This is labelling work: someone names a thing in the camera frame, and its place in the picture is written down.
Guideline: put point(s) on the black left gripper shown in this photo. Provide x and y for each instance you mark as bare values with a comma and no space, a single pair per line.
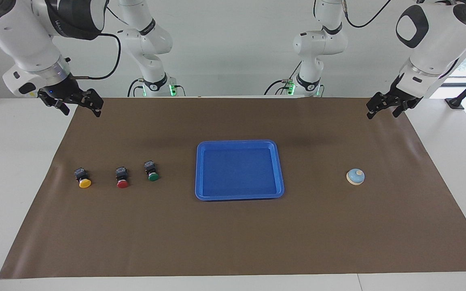
401,95

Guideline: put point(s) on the yellow push button switch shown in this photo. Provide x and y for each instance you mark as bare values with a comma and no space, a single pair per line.
84,182

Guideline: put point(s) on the light blue desk bell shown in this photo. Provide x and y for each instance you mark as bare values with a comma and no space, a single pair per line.
354,177

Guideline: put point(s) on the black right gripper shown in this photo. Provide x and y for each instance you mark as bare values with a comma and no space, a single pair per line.
65,89

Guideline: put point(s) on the red push button switch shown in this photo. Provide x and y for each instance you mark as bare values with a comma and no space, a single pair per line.
122,183

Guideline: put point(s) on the green push button switch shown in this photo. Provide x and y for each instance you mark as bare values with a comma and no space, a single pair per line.
153,176

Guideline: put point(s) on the brown table mat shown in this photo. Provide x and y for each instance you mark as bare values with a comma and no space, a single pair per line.
257,234

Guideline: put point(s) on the blue plastic tray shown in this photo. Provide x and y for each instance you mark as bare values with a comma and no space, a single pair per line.
237,173

